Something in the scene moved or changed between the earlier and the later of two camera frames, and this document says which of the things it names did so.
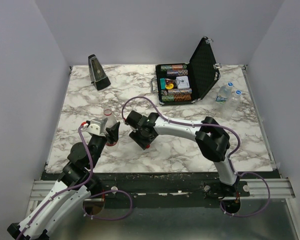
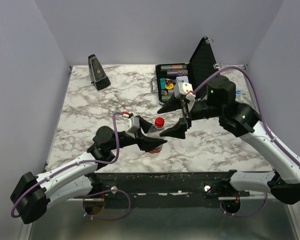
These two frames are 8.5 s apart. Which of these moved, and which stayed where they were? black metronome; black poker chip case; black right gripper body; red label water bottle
Moved: black right gripper body; red label water bottle
Stayed: black poker chip case; black metronome
